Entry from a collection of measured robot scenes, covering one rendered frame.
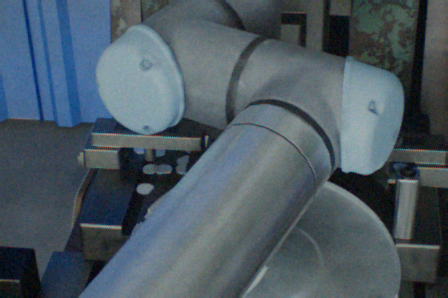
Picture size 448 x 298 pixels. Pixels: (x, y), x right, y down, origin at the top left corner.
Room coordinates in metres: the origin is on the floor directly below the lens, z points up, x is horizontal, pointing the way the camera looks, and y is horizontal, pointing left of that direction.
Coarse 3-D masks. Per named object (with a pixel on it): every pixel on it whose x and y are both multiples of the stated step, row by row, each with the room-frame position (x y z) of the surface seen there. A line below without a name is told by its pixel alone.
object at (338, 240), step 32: (320, 192) 0.87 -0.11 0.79; (320, 224) 0.82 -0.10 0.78; (352, 224) 0.82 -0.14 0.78; (288, 256) 0.77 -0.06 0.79; (320, 256) 0.77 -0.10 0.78; (352, 256) 0.77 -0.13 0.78; (384, 256) 0.77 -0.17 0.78; (256, 288) 0.72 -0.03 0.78; (288, 288) 0.72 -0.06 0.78; (320, 288) 0.73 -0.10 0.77; (352, 288) 0.73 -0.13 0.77; (384, 288) 0.73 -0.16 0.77
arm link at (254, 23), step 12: (228, 0) 0.68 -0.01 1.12; (240, 0) 0.69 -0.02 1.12; (252, 0) 0.69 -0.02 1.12; (264, 0) 0.70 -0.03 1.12; (276, 0) 0.71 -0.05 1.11; (240, 12) 0.68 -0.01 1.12; (252, 12) 0.69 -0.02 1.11; (264, 12) 0.70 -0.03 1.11; (276, 12) 0.71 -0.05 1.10; (252, 24) 0.68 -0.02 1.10; (264, 24) 0.69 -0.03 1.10; (276, 24) 0.71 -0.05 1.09; (264, 36) 0.70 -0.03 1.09; (276, 36) 0.71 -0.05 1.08
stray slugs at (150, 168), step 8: (160, 152) 1.08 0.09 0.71; (184, 160) 1.06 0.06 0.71; (144, 168) 1.04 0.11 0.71; (152, 168) 1.04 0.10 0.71; (160, 168) 1.04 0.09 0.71; (168, 168) 1.04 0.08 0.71; (176, 168) 1.04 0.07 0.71; (184, 168) 1.04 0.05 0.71; (144, 184) 1.01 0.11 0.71; (144, 192) 0.99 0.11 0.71
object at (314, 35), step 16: (288, 0) 0.96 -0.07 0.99; (304, 0) 0.96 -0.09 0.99; (320, 0) 0.96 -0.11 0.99; (288, 16) 0.95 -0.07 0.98; (304, 16) 0.95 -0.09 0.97; (320, 16) 0.96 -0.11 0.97; (288, 32) 0.93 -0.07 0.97; (304, 32) 0.93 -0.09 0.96; (320, 32) 0.96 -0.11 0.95; (320, 48) 0.96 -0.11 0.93
